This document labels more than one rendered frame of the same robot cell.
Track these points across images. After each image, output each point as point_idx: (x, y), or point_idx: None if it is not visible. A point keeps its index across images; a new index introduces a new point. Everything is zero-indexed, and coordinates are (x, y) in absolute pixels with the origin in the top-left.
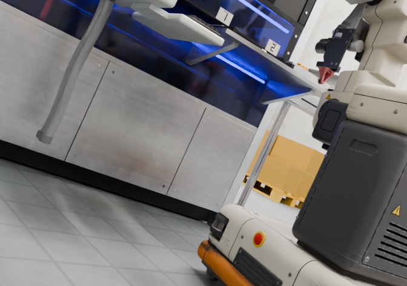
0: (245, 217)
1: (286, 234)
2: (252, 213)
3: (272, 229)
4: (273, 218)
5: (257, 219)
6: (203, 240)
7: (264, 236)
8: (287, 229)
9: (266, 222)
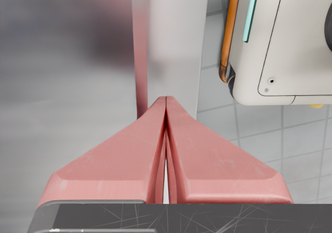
0: (283, 104)
1: (331, 82)
2: (275, 91)
3: (321, 96)
4: (268, 41)
5: (296, 99)
6: (226, 83)
7: (322, 105)
8: (311, 56)
9: (298, 86)
